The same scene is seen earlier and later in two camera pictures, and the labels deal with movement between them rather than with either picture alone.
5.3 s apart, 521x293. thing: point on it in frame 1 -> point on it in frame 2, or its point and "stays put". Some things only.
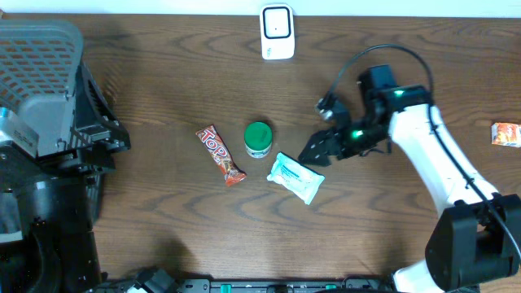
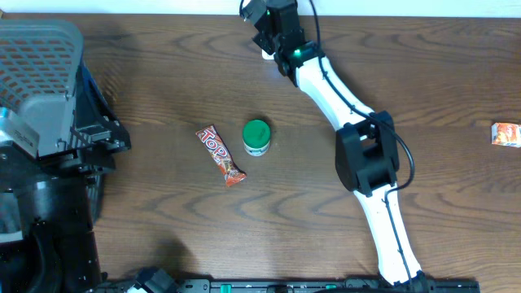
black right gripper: [322, 146] -> [262, 37]
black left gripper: [104, 136] stays put
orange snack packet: [506, 134] stays put
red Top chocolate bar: [212, 140] stays put
